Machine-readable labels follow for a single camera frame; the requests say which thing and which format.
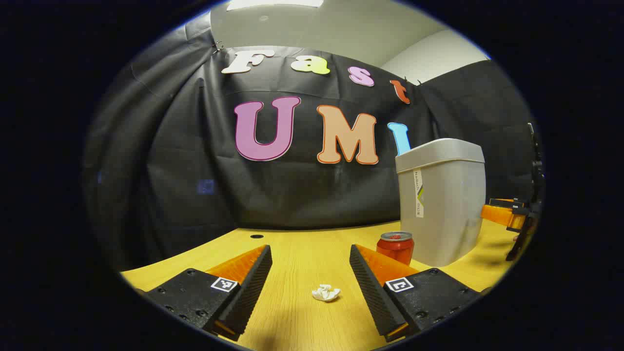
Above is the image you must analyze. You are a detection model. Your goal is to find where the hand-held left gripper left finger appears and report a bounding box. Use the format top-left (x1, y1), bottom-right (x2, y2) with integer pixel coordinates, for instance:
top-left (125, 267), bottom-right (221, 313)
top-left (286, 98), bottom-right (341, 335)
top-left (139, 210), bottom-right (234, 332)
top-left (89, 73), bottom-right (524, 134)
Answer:
top-left (139, 245), bottom-right (273, 342)

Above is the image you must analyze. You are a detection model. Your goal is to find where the grey desktop garbage bin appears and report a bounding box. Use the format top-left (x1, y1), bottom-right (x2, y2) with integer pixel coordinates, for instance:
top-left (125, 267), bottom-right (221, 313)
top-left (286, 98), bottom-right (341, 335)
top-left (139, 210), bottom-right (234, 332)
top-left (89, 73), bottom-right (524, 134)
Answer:
top-left (395, 138), bottom-right (487, 268)

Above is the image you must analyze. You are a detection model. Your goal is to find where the wooden desktop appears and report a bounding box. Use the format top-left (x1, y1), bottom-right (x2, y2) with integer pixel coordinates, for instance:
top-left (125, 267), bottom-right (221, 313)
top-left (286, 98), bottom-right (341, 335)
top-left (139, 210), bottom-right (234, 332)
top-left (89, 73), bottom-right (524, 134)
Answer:
top-left (119, 219), bottom-right (532, 351)

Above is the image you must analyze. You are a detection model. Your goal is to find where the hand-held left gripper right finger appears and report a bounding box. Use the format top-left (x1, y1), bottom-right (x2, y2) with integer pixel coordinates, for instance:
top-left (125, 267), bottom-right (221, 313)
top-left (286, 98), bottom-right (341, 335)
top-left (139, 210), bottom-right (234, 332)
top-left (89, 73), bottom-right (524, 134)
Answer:
top-left (349, 244), bottom-right (483, 343)

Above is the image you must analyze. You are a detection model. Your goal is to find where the white paper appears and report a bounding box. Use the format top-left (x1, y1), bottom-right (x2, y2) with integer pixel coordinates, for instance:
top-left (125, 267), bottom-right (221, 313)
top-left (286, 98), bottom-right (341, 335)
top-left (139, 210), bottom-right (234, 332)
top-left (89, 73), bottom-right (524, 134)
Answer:
top-left (312, 285), bottom-right (341, 302)

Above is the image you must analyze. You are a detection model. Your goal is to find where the ceiling light panel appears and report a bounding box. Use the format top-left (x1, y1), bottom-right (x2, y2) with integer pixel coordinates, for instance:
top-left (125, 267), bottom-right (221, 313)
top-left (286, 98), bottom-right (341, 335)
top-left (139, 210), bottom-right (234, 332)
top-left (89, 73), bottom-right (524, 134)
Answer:
top-left (227, 0), bottom-right (324, 11)

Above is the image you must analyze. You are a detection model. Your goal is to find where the red pop can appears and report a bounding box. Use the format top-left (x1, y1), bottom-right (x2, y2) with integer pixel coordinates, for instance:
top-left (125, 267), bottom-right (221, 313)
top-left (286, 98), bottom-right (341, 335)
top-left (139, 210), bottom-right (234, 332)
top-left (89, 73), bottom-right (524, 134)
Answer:
top-left (376, 231), bottom-right (415, 266)

